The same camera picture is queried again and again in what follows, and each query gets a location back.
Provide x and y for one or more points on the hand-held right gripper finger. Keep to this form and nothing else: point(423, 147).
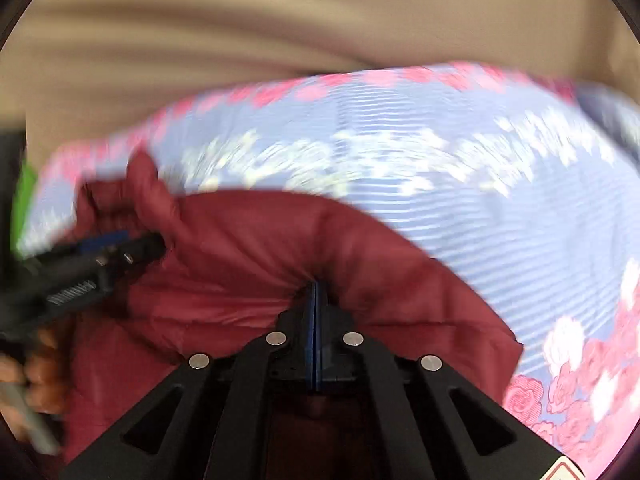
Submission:
point(311, 330)
point(321, 330)

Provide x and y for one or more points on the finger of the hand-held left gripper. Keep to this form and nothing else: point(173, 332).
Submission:
point(140, 251)
point(102, 243)

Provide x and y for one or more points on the maroon puffer jacket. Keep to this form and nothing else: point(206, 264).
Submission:
point(240, 250)

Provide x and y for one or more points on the person's left hand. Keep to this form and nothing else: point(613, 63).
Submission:
point(42, 375)

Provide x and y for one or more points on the green pillow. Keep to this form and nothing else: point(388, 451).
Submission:
point(22, 205)

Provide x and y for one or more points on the floral pink and blue blanket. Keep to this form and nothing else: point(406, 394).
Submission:
point(450, 210)

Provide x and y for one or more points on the beige backdrop cloth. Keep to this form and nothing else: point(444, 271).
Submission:
point(300, 20)

